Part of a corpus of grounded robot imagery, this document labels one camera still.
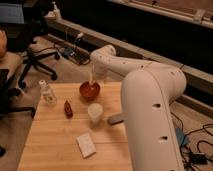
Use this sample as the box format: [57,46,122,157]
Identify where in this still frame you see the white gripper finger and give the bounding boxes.
[89,64,95,85]

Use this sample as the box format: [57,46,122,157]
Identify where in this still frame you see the red-brown ceramic bowl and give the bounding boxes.
[79,82,100,101]

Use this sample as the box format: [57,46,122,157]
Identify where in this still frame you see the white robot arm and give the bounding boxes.
[90,45,186,171]

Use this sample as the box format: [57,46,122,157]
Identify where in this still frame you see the power strip on floor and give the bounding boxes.
[61,48,90,65]

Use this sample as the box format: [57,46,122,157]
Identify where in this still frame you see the small red sauce bottle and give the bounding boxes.
[64,101,73,118]

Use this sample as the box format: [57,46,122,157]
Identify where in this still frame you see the grey rectangular block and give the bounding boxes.
[107,113,124,125]

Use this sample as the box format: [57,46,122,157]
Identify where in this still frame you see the clear plastic bottle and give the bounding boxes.
[39,80,57,106]

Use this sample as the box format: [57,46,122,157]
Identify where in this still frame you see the white sponge block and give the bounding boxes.
[77,133,96,158]

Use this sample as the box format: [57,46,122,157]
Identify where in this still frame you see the white spray bottle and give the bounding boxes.
[47,1,62,20]

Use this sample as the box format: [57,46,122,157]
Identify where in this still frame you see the black office chair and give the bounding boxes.
[0,0,60,88]

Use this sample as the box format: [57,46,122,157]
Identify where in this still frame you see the blue box on floor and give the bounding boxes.
[175,128,189,145]

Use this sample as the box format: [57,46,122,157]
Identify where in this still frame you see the black cables on floor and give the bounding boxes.
[171,111,213,171]

